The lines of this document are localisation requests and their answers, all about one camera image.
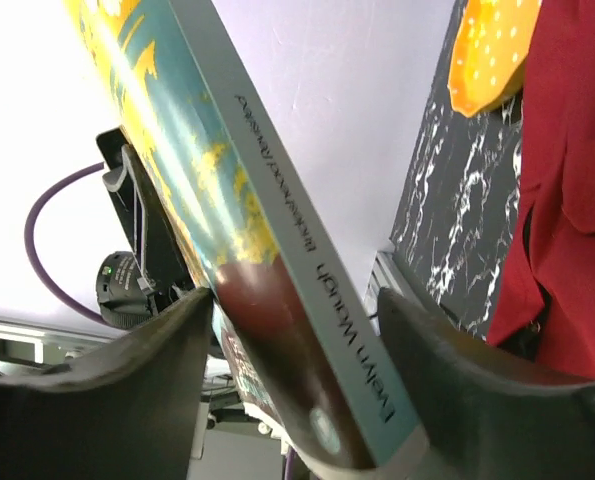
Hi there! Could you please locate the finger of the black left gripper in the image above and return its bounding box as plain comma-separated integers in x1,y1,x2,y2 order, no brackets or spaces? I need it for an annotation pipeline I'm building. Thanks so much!
101,144,194,300

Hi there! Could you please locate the yellow teal Penguin paperback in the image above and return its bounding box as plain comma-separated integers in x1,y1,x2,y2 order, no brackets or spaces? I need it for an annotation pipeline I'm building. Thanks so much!
66,1,428,479

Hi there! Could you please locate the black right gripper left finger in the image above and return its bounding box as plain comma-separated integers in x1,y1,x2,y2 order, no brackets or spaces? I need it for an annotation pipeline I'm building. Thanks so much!
0,288,212,479

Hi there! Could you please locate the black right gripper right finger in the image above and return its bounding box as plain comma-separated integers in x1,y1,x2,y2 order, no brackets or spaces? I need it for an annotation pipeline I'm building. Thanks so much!
305,288,595,479

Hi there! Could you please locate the red backpack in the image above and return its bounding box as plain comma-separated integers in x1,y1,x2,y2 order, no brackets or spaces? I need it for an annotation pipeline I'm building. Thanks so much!
487,1,595,380

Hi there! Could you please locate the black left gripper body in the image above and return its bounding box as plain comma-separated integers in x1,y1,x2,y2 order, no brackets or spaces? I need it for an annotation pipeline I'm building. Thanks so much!
95,127,198,331

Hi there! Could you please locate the orange dotted plate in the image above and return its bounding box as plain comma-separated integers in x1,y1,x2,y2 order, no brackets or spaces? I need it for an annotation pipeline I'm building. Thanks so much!
447,0,542,118

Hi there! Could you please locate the aluminium frame rail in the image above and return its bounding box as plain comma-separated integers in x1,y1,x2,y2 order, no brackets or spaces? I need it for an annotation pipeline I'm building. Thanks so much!
364,249,458,326

